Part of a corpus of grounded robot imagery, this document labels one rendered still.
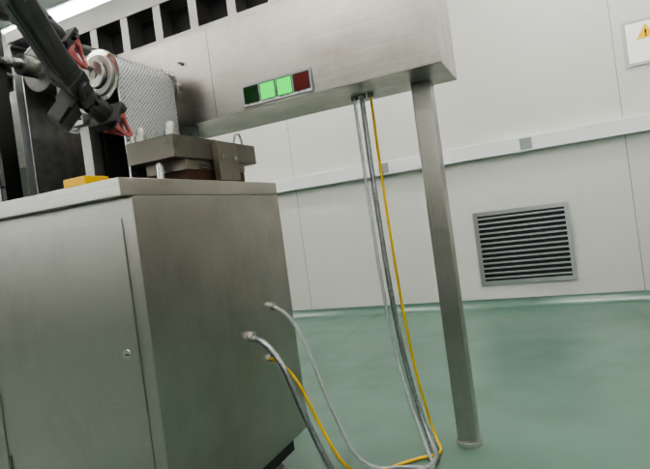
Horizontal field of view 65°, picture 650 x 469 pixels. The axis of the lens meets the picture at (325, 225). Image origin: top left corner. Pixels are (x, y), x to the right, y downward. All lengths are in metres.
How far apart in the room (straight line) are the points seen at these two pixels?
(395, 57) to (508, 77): 2.37
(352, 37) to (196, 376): 1.02
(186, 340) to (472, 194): 2.84
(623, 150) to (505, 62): 0.95
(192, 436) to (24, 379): 0.46
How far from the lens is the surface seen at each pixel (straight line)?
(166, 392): 1.22
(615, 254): 3.79
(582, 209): 3.75
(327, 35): 1.62
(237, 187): 1.48
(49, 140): 1.90
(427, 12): 1.54
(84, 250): 1.27
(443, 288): 1.63
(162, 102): 1.72
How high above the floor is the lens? 0.75
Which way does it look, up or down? level
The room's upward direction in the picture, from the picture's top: 8 degrees counter-clockwise
